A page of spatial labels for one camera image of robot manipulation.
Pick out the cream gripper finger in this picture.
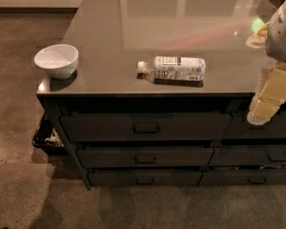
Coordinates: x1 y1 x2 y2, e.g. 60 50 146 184
246 23 269 49
247 63 286 126

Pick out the drawer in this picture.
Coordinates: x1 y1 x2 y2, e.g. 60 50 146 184
60 113 232 142
77 146 213 168
199 170 286 185
223 112 286 139
88 170 202 186
209 145 286 166

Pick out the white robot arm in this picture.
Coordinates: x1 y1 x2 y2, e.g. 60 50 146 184
246 0 286 126

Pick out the dark grey drawer cabinet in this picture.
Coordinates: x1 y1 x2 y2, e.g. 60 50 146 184
37 0 286 187

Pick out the clear plastic water bottle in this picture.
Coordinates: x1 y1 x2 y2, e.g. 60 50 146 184
136 56 206 81

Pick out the white ceramic bowl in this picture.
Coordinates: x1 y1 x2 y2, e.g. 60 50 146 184
34 44 79 79

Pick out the black bin with trash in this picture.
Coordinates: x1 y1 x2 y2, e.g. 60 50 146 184
32 114 67 156

